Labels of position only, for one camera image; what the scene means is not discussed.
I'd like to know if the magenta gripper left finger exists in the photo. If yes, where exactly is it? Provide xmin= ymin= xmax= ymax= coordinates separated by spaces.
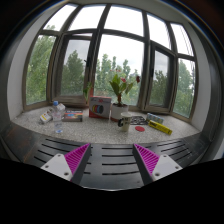
xmin=42 ymin=143 xmax=91 ymax=185

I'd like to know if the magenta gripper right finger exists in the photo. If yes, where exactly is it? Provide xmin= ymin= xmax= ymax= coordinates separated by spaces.
xmin=133 ymin=144 xmax=182 ymax=185

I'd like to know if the clear plastic water bottle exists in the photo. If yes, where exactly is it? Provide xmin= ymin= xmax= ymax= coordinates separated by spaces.
xmin=52 ymin=101 xmax=63 ymax=133

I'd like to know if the black slatted radiator cover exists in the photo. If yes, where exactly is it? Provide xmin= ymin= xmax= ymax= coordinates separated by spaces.
xmin=0 ymin=123 xmax=210 ymax=190

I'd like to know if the red round coaster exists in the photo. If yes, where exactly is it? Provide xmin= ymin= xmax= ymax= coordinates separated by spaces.
xmin=135 ymin=126 xmax=145 ymax=132

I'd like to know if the yellow long box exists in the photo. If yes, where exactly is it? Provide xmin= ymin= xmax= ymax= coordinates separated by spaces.
xmin=148 ymin=120 xmax=172 ymax=135

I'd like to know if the light blue small box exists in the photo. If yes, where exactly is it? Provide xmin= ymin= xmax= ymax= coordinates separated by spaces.
xmin=146 ymin=113 xmax=164 ymax=124

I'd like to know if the black patterned mat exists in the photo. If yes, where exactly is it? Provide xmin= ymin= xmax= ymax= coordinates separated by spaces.
xmin=131 ymin=116 xmax=148 ymax=125

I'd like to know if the dark colourful flat box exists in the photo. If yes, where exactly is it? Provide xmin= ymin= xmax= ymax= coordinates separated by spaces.
xmin=63 ymin=110 xmax=83 ymax=122

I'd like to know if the small white yellow packet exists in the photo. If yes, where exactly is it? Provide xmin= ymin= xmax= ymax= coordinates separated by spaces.
xmin=40 ymin=112 xmax=52 ymax=123

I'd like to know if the red and white box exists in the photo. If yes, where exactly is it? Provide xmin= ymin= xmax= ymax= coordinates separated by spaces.
xmin=89 ymin=96 xmax=111 ymax=119

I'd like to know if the small green plant left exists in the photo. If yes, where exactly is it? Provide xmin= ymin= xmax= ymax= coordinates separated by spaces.
xmin=83 ymin=82 xmax=92 ymax=104

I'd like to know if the potted plant in white pot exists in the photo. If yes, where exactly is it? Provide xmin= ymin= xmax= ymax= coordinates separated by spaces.
xmin=110 ymin=74 xmax=140 ymax=121

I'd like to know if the dark framed bay window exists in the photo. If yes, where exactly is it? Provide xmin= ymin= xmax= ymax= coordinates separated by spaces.
xmin=23 ymin=2 xmax=196 ymax=120

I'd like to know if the white mug with dark handle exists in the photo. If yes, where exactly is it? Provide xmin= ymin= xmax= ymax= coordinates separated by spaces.
xmin=118 ymin=112 xmax=132 ymax=132

